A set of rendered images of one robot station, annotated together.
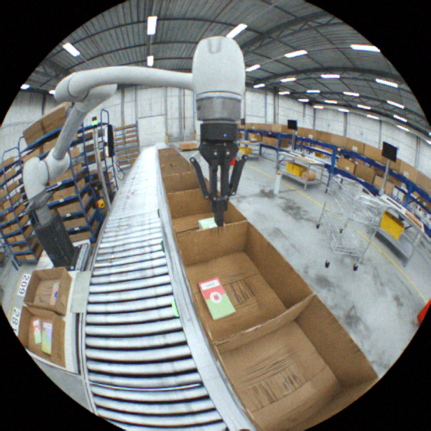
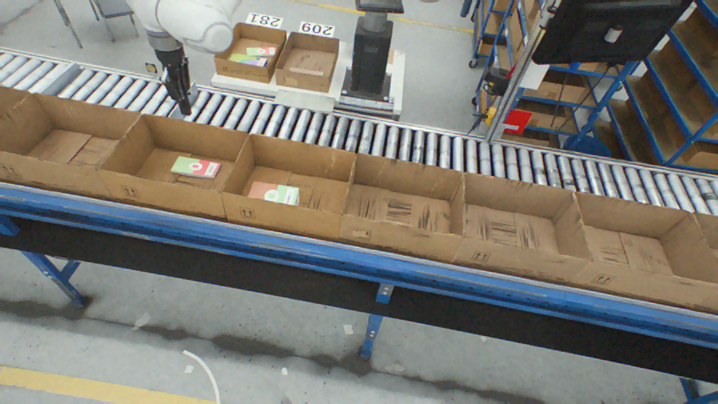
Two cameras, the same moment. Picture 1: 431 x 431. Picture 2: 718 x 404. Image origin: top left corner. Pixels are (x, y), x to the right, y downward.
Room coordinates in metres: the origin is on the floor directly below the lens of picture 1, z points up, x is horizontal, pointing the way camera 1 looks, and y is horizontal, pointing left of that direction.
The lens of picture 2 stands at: (1.26, -0.70, 2.06)
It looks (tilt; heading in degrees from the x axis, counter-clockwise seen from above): 50 degrees down; 112
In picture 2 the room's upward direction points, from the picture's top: 9 degrees clockwise
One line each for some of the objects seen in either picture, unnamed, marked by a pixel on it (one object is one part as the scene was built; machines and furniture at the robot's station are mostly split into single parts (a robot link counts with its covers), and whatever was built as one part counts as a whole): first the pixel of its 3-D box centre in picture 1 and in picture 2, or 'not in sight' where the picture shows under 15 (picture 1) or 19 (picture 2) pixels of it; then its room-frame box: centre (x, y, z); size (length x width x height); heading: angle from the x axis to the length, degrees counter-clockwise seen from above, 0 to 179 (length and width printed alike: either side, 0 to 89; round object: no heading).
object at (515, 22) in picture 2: (50, 210); (538, 31); (1.16, 2.21, 0.79); 0.40 x 0.30 x 0.10; 111
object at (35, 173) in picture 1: (33, 175); not in sight; (0.50, 1.06, 1.38); 0.18 x 0.16 x 0.22; 171
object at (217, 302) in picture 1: (215, 297); (196, 167); (0.30, 0.00, 0.89); 0.16 x 0.07 x 0.02; 21
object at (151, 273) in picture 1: (127, 277); (308, 147); (0.48, 0.48, 0.72); 0.52 x 0.05 x 0.05; 110
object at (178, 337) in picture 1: (131, 343); (226, 132); (0.11, 0.35, 0.72); 0.52 x 0.05 x 0.05; 110
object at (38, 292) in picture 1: (45, 290); (308, 61); (0.16, 0.99, 0.80); 0.38 x 0.28 x 0.10; 112
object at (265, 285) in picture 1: (235, 280); (184, 167); (0.32, -0.06, 0.96); 0.39 x 0.29 x 0.17; 20
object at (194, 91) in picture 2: (137, 389); (176, 117); (-0.10, 0.27, 0.76); 0.46 x 0.01 x 0.09; 110
